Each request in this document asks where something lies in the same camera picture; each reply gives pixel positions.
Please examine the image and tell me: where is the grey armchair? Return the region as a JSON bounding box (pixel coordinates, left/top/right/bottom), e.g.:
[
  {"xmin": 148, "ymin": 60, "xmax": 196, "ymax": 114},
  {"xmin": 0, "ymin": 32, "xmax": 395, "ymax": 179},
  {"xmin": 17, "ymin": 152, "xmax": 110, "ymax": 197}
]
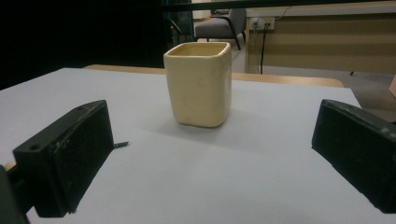
[{"xmin": 194, "ymin": 7, "xmax": 248, "ymax": 51}]

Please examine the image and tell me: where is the white power strip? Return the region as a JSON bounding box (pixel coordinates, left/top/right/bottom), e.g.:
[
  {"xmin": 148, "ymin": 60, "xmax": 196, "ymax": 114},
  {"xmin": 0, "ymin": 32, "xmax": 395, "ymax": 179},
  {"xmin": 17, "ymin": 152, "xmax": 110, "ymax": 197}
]
[{"xmin": 250, "ymin": 17, "xmax": 276, "ymax": 32}]

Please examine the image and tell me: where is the white cable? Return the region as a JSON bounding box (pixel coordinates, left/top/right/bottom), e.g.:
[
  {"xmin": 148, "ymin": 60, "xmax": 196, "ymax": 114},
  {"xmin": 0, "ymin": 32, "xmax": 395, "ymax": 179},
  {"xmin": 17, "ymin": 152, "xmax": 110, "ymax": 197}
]
[{"xmin": 274, "ymin": 5, "xmax": 293, "ymax": 22}]

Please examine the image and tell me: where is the wooden desk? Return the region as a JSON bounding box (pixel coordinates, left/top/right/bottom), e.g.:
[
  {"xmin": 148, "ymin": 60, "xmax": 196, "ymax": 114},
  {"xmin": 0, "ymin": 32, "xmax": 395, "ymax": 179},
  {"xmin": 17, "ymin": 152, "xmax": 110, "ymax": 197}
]
[{"xmin": 244, "ymin": 0, "xmax": 396, "ymax": 76}]

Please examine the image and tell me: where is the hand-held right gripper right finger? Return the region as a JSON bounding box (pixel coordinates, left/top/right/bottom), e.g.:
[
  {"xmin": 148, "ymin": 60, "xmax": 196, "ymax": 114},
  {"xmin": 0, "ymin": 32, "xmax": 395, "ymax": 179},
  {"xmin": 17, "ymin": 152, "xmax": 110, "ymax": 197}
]
[{"xmin": 311, "ymin": 99, "xmax": 396, "ymax": 215}]

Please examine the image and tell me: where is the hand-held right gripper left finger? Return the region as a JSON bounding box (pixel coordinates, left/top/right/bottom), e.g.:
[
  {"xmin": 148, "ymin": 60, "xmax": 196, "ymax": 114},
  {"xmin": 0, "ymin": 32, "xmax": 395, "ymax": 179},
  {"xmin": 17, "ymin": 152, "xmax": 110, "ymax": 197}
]
[{"xmin": 12, "ymin": 99, "xmax": 130, "ymax": 218}]

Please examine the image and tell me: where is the black power cable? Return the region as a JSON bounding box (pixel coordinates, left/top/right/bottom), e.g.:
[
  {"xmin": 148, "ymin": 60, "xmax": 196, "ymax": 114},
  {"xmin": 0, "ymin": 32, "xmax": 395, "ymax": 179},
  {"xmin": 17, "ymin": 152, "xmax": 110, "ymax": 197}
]
[{"xmin": 260, "ymin": 23, "xmax": 271, "ymax": 75}]

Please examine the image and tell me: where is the cream square ceramic cup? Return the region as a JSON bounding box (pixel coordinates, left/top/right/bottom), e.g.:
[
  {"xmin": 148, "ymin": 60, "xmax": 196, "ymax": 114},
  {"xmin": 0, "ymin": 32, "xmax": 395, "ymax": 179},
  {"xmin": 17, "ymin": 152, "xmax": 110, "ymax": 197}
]
[{"xmin": 163, "ymin": 41, "xmax": 233, "ymax": 129}]

